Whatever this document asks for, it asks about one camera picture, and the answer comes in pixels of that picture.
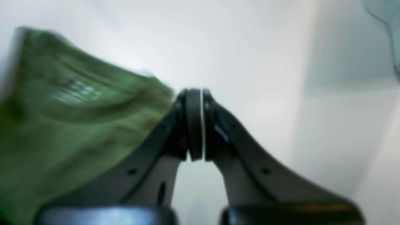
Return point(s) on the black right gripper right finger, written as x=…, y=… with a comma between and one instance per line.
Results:
x=260, y=189

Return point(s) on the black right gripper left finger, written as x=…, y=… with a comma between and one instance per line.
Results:
x=139, y=189

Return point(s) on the green t-shirt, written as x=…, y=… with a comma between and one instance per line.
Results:
x=66, y=117

